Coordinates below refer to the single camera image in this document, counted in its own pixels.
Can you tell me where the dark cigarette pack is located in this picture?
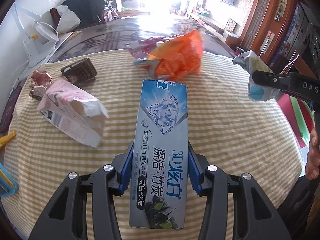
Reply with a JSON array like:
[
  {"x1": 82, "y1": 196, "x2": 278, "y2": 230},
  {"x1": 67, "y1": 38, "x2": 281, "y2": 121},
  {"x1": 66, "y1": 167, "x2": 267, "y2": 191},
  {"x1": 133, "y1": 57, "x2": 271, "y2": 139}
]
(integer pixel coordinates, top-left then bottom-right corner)
[{"x1": 61, "y1": 57, "x2": 97, "y2": 86}]

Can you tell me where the black bag on table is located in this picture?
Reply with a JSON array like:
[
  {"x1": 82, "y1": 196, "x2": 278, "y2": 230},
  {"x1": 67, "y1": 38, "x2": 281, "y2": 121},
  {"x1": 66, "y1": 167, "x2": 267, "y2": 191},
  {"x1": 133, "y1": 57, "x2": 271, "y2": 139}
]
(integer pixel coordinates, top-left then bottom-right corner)
[{"x1": 62, "y1": 0, "x2": 105, "y2": 29}]

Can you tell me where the white blue milk carton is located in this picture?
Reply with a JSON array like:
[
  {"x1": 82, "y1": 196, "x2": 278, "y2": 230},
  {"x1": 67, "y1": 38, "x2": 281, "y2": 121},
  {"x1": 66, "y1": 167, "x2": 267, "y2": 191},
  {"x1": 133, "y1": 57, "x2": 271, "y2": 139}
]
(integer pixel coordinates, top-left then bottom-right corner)
[{"x1": 232, "y1": 50, "x2": 279, "y2": 101}]

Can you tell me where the red bin with green rim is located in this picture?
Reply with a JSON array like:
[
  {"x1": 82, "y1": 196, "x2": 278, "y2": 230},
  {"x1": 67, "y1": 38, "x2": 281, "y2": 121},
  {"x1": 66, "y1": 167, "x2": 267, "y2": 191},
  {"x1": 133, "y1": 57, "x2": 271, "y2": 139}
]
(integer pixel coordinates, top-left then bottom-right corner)
[{"x1": 277, "y1": 94, "x2": 315, "y2": 148}]

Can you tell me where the blue toothpaste box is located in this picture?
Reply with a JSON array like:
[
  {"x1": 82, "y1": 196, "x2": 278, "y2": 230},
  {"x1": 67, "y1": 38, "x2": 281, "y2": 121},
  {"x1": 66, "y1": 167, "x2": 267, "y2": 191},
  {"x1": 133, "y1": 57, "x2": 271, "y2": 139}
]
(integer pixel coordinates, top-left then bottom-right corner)
[{"x1": 129, "y1": 80, "x2": 188, "y2": 230}]

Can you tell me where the white plastic bag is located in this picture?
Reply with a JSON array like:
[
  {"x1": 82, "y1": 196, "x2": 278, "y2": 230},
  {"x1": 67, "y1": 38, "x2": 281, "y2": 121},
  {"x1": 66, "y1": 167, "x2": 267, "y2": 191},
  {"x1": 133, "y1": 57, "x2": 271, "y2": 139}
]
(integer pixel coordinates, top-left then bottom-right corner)
[{"x1": 56, "y1": 5, "x2": 81, "y2": 34}]

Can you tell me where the pink brown wrapper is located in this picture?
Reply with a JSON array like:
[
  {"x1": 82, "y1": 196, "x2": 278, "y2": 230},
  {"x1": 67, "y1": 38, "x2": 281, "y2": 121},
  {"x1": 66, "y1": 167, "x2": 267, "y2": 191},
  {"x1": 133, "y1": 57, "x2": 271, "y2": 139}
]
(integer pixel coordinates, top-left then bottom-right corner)
[{"x1": 29, "y1": 70, "x2": 53, "y2": 101}]

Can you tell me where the pink foil wrapper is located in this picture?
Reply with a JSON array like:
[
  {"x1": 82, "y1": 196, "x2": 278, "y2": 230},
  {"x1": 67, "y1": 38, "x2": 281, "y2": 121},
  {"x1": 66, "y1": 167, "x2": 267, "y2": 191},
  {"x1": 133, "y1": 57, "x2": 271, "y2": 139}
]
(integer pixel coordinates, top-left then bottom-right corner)
[{"x1": 125, "y1": 36, "x2": 170, "y2": 66}]

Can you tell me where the low TV cabinet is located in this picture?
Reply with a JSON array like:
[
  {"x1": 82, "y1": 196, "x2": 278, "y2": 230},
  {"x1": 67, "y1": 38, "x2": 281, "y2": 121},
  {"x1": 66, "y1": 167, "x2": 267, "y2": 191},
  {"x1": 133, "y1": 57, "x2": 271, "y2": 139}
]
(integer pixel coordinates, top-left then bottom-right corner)
[{"x1": 191, "y1": 12, "x2": 241, "y2": 50}]

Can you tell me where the yellow clip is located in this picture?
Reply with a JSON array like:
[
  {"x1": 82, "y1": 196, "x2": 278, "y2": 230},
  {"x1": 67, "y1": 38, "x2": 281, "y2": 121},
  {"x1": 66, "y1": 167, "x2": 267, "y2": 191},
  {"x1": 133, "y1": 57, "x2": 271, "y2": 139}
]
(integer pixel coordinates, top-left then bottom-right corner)
[{"x1": 0, "y1": 131, "x2": 17, "y2": 149}]

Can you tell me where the white desk lamp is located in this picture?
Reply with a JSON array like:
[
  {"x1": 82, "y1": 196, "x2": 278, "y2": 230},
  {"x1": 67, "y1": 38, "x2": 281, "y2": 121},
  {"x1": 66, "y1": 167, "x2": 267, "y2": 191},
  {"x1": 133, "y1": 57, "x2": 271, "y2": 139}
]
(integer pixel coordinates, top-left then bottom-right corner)
[{"x1": 12, "y1": 3, "x2": 60, "y2": 68}]

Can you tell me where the person right hand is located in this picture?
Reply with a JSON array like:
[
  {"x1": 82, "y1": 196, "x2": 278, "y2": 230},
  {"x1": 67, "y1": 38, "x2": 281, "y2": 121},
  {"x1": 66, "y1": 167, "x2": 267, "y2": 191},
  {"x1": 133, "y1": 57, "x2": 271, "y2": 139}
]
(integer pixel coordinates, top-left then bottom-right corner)
[{"x1": 305, "y1": 128, "x2": 320, "y2": 180}]

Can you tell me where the torn pink white carton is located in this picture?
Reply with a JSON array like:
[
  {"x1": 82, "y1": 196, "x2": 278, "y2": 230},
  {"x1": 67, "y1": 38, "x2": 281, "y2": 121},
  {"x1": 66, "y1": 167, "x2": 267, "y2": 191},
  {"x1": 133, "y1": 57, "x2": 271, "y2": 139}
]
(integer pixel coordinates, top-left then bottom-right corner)
[{"x1": 37, "y1": 77, "x2": 108, "y2": 148}]

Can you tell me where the blue plastic item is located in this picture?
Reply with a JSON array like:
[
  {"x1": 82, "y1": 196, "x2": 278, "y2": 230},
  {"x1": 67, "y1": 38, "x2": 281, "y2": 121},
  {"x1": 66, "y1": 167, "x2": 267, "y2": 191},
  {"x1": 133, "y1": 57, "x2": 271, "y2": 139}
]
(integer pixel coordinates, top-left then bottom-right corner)
[{"x1": 0, "y1": 164, "x2": 18, "y2": 198}]

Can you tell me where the orange plastic bag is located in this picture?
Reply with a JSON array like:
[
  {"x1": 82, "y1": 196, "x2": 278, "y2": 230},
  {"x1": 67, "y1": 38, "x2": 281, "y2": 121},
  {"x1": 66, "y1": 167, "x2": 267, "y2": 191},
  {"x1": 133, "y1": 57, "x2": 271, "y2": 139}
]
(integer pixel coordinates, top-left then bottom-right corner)
[{"x1": 147, "y1": 30, "x2": 203, "y2": 81}]

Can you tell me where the yellow striped tablecloth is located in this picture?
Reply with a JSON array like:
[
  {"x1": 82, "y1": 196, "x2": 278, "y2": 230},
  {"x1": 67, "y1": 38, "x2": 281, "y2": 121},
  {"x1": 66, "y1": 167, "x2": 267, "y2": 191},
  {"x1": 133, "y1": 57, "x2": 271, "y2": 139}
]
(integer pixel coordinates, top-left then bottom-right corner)
[{"x1": 2, "y1": 50, "x2": 303, "y2": 236}]

